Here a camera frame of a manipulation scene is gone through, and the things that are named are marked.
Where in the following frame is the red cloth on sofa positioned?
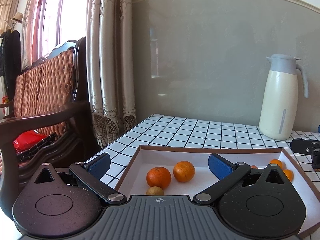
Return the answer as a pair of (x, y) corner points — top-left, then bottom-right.
(13, 130), (47, 152)

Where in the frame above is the orange woven seat cushion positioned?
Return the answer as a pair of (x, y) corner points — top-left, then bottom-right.
(12, 48), (75, 138)

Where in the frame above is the dark wooden sofa frame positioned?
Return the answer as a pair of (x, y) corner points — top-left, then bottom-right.
(1, 37), (100, 217)

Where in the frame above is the checkered white tablecloth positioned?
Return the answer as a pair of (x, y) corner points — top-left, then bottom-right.
(101, 114), (319, 191)

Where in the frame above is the brown white shallow box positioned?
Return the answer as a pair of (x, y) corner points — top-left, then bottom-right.
(114, 145), (319, 238)

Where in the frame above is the small orange kumquat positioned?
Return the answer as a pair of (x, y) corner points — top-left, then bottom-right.
(269, 159), (284, 169)

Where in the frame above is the straw hat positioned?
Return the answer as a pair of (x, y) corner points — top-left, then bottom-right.
(11, 12), (23, 23)

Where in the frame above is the cream and grey thermos jug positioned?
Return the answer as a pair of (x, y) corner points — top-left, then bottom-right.
(259, 54), (309, 140)

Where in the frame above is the black hanging coat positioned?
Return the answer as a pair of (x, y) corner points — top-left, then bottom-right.
(1, 30), (21, 101)

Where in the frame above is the beige lace curtain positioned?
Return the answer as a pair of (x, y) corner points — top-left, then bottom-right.
(86, 0), (137, 148)

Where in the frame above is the orange tangerine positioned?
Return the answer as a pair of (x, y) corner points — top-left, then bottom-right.
(146, 167), (171, 190)
(173, 161), (195, 183)

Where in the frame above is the brown longan fruit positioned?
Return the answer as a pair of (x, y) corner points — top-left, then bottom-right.
(146, 186), (164, 196)

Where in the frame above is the window frame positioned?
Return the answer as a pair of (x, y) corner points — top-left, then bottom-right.
(32, 0), (89, 58)

